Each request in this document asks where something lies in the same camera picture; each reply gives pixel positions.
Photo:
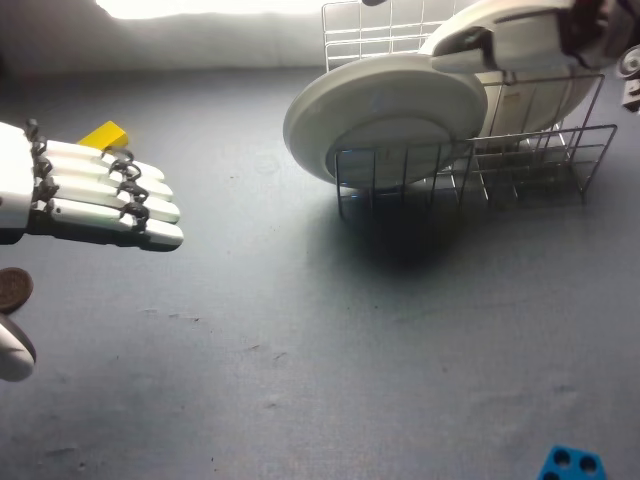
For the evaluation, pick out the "brown sandwich cookie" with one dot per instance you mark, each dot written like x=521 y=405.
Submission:
x=14 y=290

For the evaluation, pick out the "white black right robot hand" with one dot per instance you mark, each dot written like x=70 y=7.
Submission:
x=525 y=40

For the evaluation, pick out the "white plate black rim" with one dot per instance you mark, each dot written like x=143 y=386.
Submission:
x=530 y=105

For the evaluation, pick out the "blue block with holes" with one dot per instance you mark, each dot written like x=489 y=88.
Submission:
x=570 y=465

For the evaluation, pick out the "grey table cloth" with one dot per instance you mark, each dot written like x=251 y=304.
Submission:
x=350 y=375

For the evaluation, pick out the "yellow rectangular block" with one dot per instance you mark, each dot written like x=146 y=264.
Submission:
x=102 y=135

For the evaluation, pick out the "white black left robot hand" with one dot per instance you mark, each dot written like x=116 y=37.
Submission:
x=75 y=195

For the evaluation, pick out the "white plate with grey smudge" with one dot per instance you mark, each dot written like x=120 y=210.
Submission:
x=380 y=130

